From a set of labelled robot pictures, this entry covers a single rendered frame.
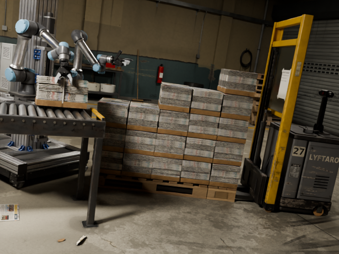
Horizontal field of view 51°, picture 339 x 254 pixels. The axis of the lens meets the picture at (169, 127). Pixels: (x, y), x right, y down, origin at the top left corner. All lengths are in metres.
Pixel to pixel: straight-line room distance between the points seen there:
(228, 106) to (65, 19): 7.06
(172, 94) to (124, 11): 7.03
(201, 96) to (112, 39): 6.93
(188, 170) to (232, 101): 0.79
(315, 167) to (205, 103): 1.22
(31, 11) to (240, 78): 2.04
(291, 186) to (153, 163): 1.34
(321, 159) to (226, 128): 0.94
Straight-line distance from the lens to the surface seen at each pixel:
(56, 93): 2.89
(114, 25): 10.14
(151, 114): 3.38
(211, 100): 3.41
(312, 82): 10.98
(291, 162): 3.59
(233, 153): 3.55
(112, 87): 9.53
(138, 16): 10.34
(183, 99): 3.38
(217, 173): 3.58
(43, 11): 3.70
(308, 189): 3.75
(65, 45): 2.95
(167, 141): 3.43
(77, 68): 3.86
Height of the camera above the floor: 1.29
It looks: 10 degrees down
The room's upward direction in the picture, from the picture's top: 8 degrees clockwise
